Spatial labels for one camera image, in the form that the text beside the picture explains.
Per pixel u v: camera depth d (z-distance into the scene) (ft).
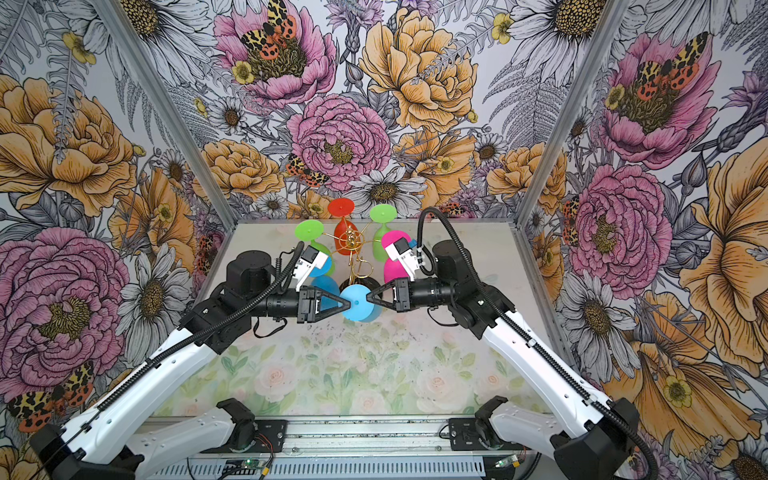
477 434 2.22
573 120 2.98
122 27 2.40
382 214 2.72
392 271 2.85
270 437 2.41
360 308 2.03
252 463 2.34
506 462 2.34
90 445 1.24
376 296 2.06
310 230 2.59
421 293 1.89
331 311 1.95
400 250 1.99
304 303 1.81
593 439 1.23
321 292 1.93
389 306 1.99
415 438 2.48
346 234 2.55
